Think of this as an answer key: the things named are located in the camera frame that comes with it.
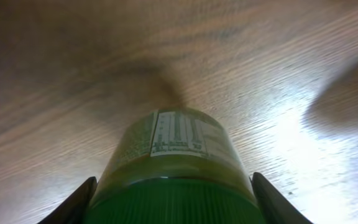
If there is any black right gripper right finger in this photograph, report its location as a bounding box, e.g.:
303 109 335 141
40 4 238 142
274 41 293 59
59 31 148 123
251 172 312 224

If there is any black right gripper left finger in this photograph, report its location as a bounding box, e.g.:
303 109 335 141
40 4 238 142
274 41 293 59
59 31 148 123
39 177 98 224

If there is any green lid jar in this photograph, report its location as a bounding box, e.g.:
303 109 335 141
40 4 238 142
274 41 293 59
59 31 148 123
83 108 264 224

